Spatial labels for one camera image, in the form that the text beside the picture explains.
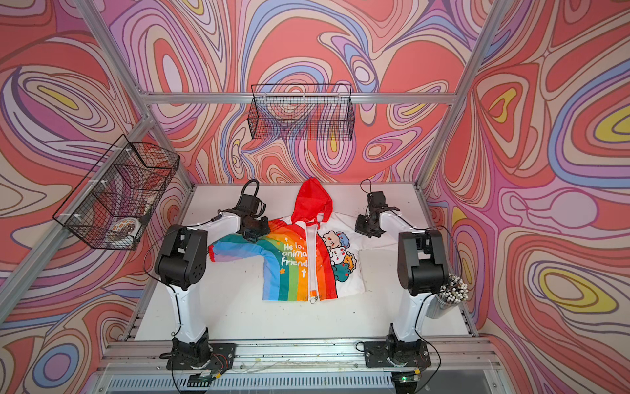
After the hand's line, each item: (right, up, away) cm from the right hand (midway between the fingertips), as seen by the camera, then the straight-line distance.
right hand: (361, 234), depth 99 cm
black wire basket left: (-81, +11, -25) cm, 86 cm away
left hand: (-37, +1, +3) cm, 38 cm away
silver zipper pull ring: (-19, -21, -14) cm, 32 cm away
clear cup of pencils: (+20, -13, -31) cm, 39 cm away
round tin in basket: (-74, +6, -27) cm, 79 cm away
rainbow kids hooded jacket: (-21, -9, -4) cm, 23 cm away
